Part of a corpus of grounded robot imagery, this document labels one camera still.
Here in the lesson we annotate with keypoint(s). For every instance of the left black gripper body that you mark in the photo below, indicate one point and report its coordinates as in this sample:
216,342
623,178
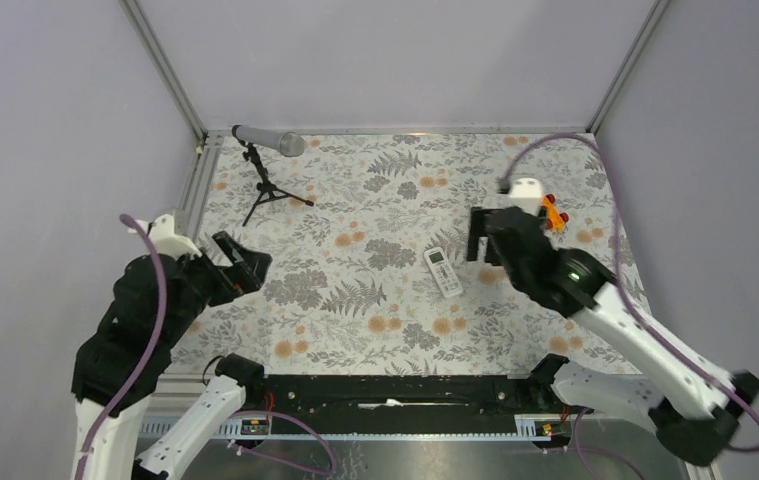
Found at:
206,282

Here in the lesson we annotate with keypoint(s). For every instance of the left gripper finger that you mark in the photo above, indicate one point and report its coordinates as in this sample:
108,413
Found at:
229,247
249,269

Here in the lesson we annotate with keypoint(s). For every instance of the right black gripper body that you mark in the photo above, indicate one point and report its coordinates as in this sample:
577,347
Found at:
505,261

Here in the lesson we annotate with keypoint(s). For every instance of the white remote control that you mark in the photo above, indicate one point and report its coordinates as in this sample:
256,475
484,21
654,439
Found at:
443,272

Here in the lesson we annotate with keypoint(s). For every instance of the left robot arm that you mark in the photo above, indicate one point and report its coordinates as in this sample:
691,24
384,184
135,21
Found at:
116,371

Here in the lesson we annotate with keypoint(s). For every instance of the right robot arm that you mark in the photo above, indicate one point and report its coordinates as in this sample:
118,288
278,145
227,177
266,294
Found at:
691,405

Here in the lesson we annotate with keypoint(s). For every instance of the orange toy car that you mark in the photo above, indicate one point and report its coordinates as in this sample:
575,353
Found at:
555,219

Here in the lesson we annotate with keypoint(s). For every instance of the black tripod stand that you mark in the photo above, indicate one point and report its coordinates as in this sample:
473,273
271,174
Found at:
268,192

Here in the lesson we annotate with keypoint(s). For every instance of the floral patterned mat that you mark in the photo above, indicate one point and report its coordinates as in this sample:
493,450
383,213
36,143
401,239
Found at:
349,291

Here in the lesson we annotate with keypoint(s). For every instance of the grey microphone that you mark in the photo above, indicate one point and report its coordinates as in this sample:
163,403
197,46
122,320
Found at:
287,144

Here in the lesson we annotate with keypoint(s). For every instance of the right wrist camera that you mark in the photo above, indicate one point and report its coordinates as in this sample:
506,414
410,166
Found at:
524,193

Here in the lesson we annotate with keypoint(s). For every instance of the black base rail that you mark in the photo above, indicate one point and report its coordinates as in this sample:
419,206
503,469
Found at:
405,405

